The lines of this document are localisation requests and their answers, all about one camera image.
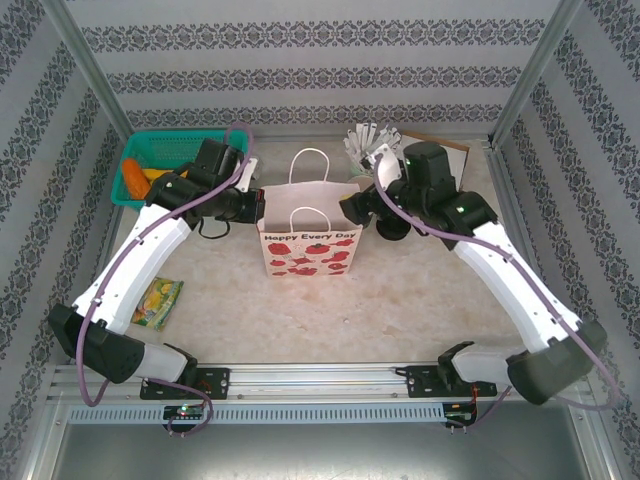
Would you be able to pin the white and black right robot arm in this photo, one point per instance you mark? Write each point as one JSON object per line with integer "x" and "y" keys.
{"x": 515, "y": 285}

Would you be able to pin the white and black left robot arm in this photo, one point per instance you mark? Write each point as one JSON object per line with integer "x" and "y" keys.
{"x": 135, "y": 265}

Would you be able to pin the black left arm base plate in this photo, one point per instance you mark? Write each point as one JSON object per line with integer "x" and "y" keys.
{"x": 215, "y": 382}

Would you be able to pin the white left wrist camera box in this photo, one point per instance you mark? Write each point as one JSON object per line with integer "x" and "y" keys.
{"x": 248, "y": 175}

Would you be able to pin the teal plastic basket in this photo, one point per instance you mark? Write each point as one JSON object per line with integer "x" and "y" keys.
{"x": 155, "y": 145}

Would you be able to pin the green and yellow snack packet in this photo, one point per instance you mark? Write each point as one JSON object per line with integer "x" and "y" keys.
{"x": 157, "y": 302}

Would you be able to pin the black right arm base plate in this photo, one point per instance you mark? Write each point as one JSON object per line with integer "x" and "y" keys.
{"x": 420, "y": 382}

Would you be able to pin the yellow toy fruit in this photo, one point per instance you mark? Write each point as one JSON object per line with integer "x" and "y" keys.
{"x": 160, "y": 175}

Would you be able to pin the aluminium frame post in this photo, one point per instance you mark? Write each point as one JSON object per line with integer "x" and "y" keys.
{"x": 537, "y": 65}
{"x": 85, "y": 65}

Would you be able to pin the brown cardboard napkin box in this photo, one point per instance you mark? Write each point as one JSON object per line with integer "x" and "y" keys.
{"x": 462, "y": 170}

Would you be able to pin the beige paper cup stack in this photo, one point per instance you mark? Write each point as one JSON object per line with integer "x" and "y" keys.
{"x": 357, "y": 180}

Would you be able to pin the small green circuit board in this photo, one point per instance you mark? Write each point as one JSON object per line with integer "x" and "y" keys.
{"x": 185, "y": 411}
{"x": 462, "y": 416}

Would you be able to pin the orange toy carrot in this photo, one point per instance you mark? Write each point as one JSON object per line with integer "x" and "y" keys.
{"x": 135, "y": 177}

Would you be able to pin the aluminium frame side rail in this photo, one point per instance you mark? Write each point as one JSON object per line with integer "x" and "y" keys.
{"x": 505, "y": 180}
{"x": 112, "y": 235}

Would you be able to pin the aluminium mounting rail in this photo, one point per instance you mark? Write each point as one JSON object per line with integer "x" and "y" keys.
{"x": 320, "y": 380}

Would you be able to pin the grey metal panel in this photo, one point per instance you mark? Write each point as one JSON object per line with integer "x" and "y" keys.
{"x": 320, "y": 450}

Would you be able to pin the black cup lid stack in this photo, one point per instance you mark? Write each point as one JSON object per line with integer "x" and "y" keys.
{"x": 392, "y": 234}

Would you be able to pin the aluminium frame cross rail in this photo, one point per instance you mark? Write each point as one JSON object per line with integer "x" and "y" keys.
{"x": 300, "y": 137}

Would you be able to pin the white paper-wrapped straw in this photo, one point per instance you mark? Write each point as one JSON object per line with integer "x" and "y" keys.
{"x": 359, "y": 141}
{"x": 395, "y": 137}
{"x": 370, "y": 135}
{"x": 384, "y": 136}
{"x": 351, "y": 150}

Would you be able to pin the white and red paper bag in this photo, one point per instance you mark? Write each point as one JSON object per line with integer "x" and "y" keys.
{"x": 310, "y": 255}

